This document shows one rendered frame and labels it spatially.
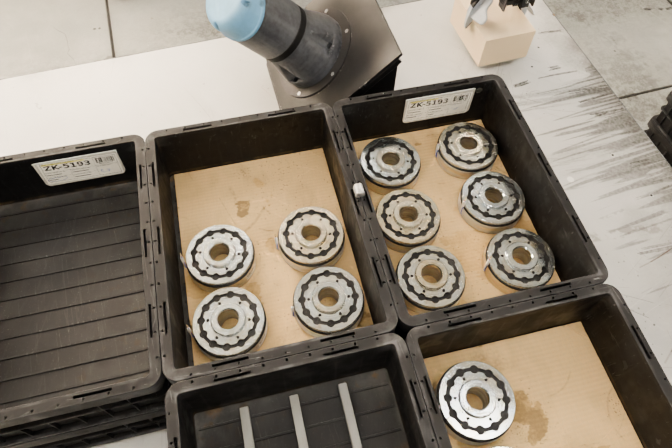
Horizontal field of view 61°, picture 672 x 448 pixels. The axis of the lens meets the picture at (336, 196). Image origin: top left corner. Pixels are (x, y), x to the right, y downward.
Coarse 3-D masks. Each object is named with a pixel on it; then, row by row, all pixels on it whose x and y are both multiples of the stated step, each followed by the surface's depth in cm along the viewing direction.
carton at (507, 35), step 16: (464, 0) 129; (496, 0) 129; (464, 16) 128; (496, 16) 126; (512, 16) 126; (464, 32) 130; (480, 32) 123; (496, 32) 123; (512, 32) 123; (528, 32) 123; (480, 48) 125; (496, 48) 124; (512, 48) 126; (528, 48) 128; (480, 64) 127
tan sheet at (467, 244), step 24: (480, 120) 105; (360, 144) 101; (432, 144) 101; (432, 168) 99; (504, 168) 99; (432, 192) 96; (456, 192) 96; (456, 216) 93; (528, 216) 94; (456, 240) 91; (480, 240) 91; (480, 264) 89; (480, 288) 86; (408, 312) 84
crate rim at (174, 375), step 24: (216, 120) 91; (240, 120) 91; (264, 120) 91; (336, 144) 88; (360, 216) 81; (384, 288) 75; (168, 312) 73; (384, 312) 74; (168, 336) 71; (336, 336) 72; (360, 336) 72; (168, 360) 70; (216, 360) 70; (264, 360) 70
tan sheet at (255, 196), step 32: (256, 160) 99; (288, 160) 99; (320, 160) 99; (192, 192) 95; (224, 192) 95; (256, 192) 95; (288, 192) 95; (320, 192) 95; (192, 224) 92; (224, 224) 92; (256, 224) 92; (224, 256) 89; (256, 256) 89; (352, 256) 89; (192, 288) 86; (256, 288) 86; (288, 288) 86; (288, 320) 83
